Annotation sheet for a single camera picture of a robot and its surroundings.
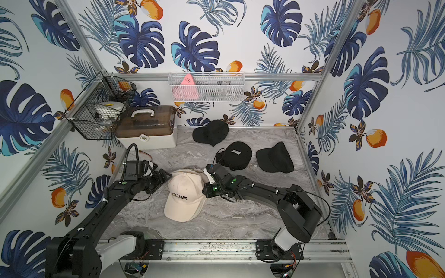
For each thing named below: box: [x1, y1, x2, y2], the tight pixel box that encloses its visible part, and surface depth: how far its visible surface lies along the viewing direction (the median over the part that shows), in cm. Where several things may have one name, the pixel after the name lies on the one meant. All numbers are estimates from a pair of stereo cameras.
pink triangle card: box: [173, 72, 199, 101], surface depth 92 cm
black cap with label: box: [215, 141, 253, 171], surface depth 106 cm
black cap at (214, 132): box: [192, 119, 229, 147], surface depth 117 cm
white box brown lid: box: [115, 105, 178, 151], surface depth 102 cm
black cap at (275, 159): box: [256, 141, 295, 174], surface depth 103 cm
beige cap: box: [163, 168, 207, 223], surface depth 83 cm
